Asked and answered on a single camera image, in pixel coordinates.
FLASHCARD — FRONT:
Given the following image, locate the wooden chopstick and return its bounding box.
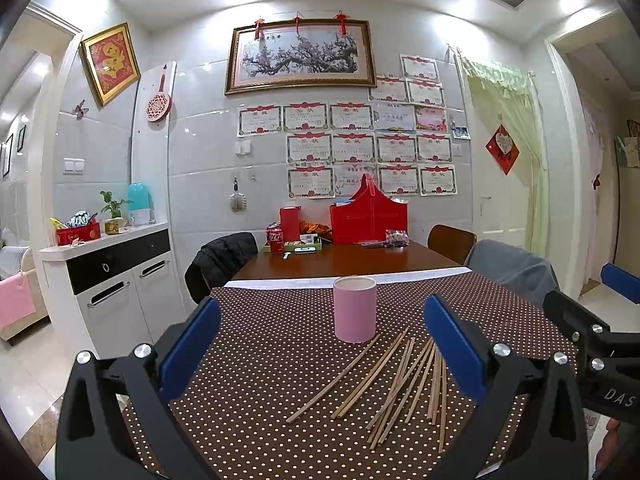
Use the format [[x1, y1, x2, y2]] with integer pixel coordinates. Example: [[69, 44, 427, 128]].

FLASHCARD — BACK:
[[366, 337, 416, 431], [438, 357, 447, 454], [427, 350, 442, 424], [285, 335, 380, 424], [367, 338, 433, 450], [376, 339, 435, 444], [405, 348, 435, 424], [331, 328, 409, 419]]

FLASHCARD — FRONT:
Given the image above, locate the white black sideboard cabinet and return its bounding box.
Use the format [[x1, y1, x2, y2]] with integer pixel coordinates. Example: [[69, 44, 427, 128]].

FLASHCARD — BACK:
[[38, 222, 188, 359]]

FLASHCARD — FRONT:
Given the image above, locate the pink towel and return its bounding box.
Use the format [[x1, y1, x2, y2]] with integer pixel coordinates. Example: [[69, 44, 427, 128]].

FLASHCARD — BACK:
[[0, 272, 36, 328]]

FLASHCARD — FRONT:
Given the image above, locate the brown wooden chair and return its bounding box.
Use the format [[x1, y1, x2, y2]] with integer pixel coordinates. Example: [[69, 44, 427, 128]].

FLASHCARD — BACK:
[[427, 224, 477, 266]]

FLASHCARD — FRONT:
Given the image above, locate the red diamond door decoration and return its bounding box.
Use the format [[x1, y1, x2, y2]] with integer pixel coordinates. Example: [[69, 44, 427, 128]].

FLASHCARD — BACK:
[[485, 125, 520, 176]]

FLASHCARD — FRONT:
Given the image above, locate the brown polka dot tablecloth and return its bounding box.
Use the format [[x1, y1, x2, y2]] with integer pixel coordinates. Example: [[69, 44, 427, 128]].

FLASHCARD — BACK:
[[121, 266, 580, 480]]

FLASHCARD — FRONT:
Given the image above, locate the red basket on cabinet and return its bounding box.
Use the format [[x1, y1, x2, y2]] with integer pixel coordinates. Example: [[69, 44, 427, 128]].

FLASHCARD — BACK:
[[50, 210, 101, 246]]

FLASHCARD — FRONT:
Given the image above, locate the green door curtain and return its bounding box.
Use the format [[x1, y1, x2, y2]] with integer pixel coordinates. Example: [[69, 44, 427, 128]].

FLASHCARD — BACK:
[[456, 51, 550, 257]]

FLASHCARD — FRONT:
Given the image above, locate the pink cylindrical cup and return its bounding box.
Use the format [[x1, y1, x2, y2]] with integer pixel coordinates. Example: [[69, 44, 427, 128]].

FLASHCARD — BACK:
[[333, 276, 376, 344]]

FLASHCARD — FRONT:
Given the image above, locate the small potted plant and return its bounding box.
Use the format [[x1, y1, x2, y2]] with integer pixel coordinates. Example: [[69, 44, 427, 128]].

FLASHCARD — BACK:
[[100, 191, 130, 235]]

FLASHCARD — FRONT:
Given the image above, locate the chair with black jacket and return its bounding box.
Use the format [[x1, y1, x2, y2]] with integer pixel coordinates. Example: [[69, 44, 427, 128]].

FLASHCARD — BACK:
[[184, 232, 258, 304]]

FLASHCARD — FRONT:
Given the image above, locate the plastic snack bag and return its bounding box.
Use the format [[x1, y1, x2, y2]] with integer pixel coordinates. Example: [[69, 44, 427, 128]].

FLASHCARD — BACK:
[[385, 230, 410, 248]]

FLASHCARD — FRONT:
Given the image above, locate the teal humidifier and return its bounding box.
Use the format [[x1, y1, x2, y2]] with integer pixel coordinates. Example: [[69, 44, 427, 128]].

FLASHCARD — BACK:
[[127, 182, 152, 226]]

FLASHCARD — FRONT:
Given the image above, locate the red basket box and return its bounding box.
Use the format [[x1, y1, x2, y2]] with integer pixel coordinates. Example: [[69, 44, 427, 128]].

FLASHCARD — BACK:
[[330, 174, 408, 245]]

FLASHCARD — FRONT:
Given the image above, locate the red cola can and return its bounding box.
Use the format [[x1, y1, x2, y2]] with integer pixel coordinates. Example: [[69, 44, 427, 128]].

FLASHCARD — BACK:
[[267, 226, 284, 255]]

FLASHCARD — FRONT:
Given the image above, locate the green tray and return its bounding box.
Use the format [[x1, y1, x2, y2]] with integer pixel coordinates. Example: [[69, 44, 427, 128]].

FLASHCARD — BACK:
[[283, 240, 322, 252]]

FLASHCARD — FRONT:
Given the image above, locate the red tall box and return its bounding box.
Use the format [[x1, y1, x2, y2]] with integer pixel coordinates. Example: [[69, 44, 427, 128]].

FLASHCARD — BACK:
[[280, 205, 302, 242]]

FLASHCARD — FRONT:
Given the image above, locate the red round hanging ornament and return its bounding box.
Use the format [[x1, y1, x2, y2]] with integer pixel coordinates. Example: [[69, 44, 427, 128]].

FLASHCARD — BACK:
[[145, 65, 171, 122]]

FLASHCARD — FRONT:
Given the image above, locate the gold framed red picture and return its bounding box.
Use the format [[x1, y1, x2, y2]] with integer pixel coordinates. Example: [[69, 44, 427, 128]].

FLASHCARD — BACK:
[[80, 23, 140, 107]]

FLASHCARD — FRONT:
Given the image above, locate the framed plum blossom painting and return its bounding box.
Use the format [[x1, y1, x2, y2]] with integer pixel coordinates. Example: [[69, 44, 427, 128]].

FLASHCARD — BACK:
[[224, 13, 376, 96]]

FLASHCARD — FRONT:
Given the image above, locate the hanging brush on wall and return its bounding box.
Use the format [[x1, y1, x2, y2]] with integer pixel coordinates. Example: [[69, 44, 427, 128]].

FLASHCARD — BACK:
[[229, 178, 247, 214]]

